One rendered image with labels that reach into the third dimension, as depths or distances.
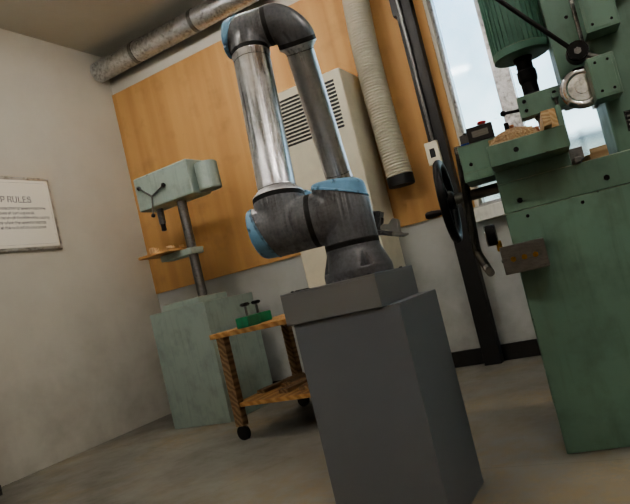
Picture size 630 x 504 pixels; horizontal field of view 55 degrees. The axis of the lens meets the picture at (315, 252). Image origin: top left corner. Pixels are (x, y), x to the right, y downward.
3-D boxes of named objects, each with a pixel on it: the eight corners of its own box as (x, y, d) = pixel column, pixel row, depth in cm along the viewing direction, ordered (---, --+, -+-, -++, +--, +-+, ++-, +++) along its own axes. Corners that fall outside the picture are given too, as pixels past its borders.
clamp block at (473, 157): (468, 178, 207) (461, 153, 207) (508, 167, 202) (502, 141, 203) (463, 174, 193) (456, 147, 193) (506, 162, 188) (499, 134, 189)
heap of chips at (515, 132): (490, 150, 178) (487, 138, 178) (540, 136, 173) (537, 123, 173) (488, 146, 169) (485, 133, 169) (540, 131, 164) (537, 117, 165)
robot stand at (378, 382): (455, 533, 142) (398, 302, 145) (342, 535, 156) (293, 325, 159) (484, 482, 168) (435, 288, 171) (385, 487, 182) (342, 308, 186)
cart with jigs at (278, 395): (302, 404, 348) (276, 295, 352) (392, 393, 320) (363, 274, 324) (232, 443, 291) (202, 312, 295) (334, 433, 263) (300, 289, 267)
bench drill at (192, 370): (216, 407, 412) (165, 182, 421) (292, 397, 382) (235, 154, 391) (167, 430, 370) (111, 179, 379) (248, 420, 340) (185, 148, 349)
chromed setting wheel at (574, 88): (565, 115, 182) (554, 76, 183) (609, 102, 178) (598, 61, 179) (565, 113, 179) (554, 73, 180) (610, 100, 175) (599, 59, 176)
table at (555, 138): (476, 191, 228) (472, 176, 229) (562, 168, 218) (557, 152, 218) (457, 177, 171) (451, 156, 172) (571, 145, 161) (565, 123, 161)
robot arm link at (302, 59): (304, -9, 181) (366, 200, 204) (265, 5, 184) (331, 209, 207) (299, -9, 171) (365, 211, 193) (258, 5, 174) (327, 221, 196)
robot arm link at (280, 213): (309, 243, 160) (259, -8, 174) (248, 258, 164) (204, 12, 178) (324, 251, 175) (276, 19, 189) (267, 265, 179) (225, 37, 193)
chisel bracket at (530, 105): (523, 127, 200) (516, 102, 200) (568, 113, 195) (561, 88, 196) (522, 123, 193) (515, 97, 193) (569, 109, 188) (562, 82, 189)
